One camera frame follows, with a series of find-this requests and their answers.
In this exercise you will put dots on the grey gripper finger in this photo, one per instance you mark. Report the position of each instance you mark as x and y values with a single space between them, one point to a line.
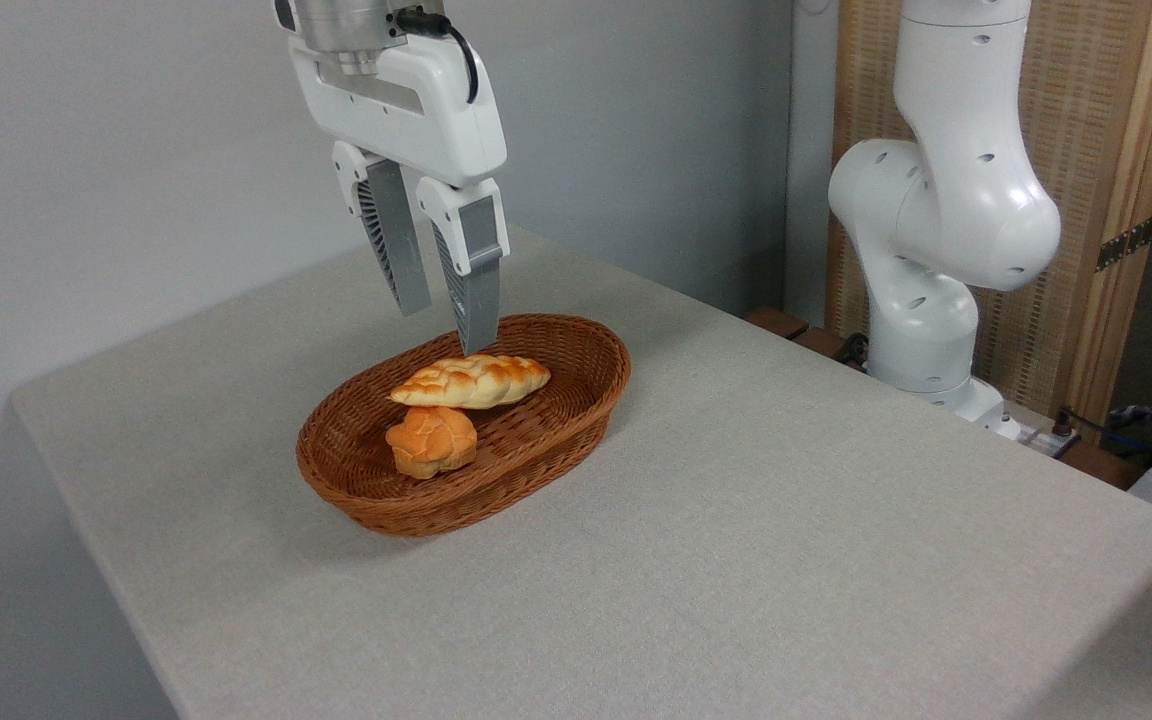
476 260
398 240

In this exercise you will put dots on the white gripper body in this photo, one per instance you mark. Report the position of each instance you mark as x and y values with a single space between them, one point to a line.
406 100

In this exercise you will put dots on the long braided bread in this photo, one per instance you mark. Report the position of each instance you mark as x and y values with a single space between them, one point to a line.
476 380

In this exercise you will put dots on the round bread roll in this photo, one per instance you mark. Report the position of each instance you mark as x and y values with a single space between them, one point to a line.
431 442

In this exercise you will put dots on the brown wicker basket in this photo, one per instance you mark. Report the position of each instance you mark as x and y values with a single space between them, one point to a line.
536 440

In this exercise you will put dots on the metal screen hinge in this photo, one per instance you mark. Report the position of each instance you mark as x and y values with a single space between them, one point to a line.
1124 244

